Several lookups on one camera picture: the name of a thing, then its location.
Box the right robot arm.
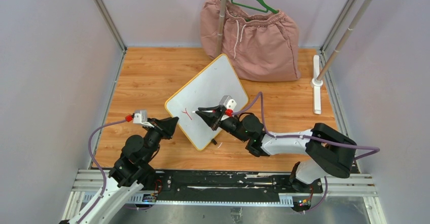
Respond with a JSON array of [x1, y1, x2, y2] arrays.
[[195, 105, 356, 193]]

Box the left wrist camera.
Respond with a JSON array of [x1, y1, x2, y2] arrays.
[[132, 109, 154, 128]]

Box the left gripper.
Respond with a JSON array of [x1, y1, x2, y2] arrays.
[[142, 116, 178, 164]]

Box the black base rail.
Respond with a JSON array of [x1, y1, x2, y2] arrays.
[[141, 170, 323, 203]]

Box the white marker pen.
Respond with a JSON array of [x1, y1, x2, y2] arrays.
[[192, 110, 216, 114]]

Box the clothes rack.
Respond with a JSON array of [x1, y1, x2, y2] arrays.
[[216, 0, 372, 115]]

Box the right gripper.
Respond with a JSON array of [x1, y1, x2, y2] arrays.
[[196, 105, 248, 143]]

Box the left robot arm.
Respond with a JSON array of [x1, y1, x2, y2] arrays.
[[61, 110, 179, 223]]

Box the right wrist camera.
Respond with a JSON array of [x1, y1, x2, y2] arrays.
[[219, 95, 237, 111]]

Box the pink shorts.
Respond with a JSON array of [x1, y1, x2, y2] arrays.
[[221, 2, 301, 82]]

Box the yellow framed whiteboard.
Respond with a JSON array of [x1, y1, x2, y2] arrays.
[[164, 54, 249, 151]]

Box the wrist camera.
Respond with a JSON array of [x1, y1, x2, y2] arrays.
[[219, 95, 237, 111], [132, 109, 154, 128]]

